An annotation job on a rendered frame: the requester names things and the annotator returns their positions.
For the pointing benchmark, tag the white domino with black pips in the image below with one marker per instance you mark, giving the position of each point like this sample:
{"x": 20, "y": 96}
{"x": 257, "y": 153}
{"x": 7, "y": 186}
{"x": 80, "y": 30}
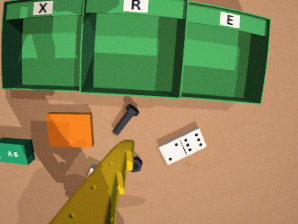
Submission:
{"x": 182, "y": 145}

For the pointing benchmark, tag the dark grey hex nut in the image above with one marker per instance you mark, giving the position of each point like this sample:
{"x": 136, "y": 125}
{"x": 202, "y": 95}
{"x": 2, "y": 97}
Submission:
{"x": 137, "y": 164}

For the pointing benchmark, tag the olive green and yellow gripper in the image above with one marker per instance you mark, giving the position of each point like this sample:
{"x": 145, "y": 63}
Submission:
{"x": 96, "y": 199}

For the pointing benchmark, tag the orange square pad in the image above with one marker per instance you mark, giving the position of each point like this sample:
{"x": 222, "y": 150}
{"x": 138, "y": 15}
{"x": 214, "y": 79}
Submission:
{"x": 70, "y": 129}

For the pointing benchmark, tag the green rack of three bins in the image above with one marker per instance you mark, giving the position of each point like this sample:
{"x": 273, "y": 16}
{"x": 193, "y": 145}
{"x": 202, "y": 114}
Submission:
{"x": 128, "y": 54}

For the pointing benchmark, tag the black bolt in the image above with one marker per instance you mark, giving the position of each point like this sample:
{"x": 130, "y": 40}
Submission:
{"x": 131, "y": 111}

